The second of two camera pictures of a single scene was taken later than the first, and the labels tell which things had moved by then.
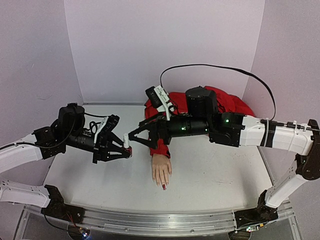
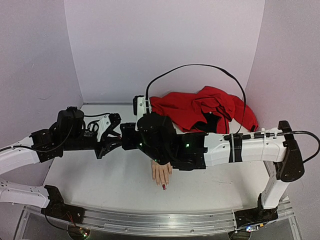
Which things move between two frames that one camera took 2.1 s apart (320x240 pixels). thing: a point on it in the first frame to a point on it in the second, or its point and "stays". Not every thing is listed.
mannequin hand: x=161 y=165 stays
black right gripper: x=155 y=131 to x=126 y=136
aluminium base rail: x=159 y=223 stays
